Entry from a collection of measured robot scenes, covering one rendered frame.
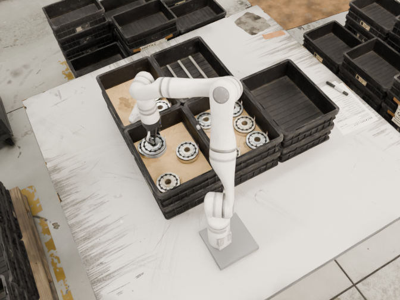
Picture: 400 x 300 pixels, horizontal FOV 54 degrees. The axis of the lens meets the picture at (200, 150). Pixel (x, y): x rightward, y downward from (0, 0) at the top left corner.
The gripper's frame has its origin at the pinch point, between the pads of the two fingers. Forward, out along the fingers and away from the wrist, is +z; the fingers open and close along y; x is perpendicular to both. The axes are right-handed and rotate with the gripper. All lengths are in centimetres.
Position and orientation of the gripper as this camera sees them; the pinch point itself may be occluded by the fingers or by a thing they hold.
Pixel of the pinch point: (156, 138)
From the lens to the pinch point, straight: 165.8
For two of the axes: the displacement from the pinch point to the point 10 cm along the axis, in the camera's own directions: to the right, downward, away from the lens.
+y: 2.6, -8.0, 5.5
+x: -9.6, -1.7, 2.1
